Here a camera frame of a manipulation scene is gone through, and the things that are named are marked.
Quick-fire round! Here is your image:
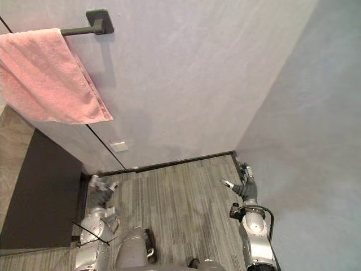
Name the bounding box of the black cabinet panel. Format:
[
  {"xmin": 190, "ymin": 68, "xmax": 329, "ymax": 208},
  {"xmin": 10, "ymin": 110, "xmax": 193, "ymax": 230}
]
[{"xmin": 0, "ymin": 128, "xmax": 86, "ymax": 250}]

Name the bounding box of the pink terry towel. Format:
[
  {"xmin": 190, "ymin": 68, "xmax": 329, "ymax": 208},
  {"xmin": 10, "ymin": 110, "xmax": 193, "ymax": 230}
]
[{"xmin": 0, "ymin": 28, "xmax": 115, "ymax": 125}]

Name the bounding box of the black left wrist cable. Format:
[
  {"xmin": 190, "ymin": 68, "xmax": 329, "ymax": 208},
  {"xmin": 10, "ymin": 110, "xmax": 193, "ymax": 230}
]
[{"xmin": 72, "ymin": 221, "xmax": 119, "ymax": 247}]

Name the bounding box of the dark metal towel bar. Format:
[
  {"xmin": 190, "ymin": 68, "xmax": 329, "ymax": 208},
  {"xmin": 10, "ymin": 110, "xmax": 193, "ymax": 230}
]
[{"xmin": 60, "ymin": 8, "xmax": 115, "ymax": 37}]

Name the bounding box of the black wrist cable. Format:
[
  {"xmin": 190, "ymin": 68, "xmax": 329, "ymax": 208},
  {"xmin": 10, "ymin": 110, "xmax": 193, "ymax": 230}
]
[
  {"xmin": 72, "ymin": 221, "xmax": 119, "ymax": 247},
  {"xmin": 235, "ymin": 205, "xmax": 276, "ymax": 248}
]

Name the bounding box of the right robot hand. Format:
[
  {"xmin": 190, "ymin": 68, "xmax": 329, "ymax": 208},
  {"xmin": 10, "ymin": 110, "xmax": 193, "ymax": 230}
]
[{"xmin": 219, "ymin": 162, "xmax": 259, "ymax": 205}]

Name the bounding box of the black baseboard strip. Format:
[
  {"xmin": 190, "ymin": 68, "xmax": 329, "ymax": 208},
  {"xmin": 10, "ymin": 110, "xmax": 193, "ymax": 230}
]
[{"xmin": 81, "ymin": 151, "xmax": 236, "ymax": 178}]

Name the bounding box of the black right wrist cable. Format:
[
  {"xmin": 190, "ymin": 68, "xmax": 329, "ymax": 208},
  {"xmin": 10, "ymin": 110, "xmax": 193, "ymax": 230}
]
[{"xmin": 235, "ymin": 205, "xmax": 276, "ymax": 248}]

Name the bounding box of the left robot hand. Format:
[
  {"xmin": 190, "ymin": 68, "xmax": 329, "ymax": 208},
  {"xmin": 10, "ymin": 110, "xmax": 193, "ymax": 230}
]
[{"xmin": 89, "ymin": 174, "xmax": 120, "ymax": 209}]

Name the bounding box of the white wall socket plate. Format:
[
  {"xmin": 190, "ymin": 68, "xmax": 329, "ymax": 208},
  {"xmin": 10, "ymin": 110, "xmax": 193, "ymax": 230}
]
[{"xmin": 109, "ymin": 140, "xmax": 129, "ymax": 154}]

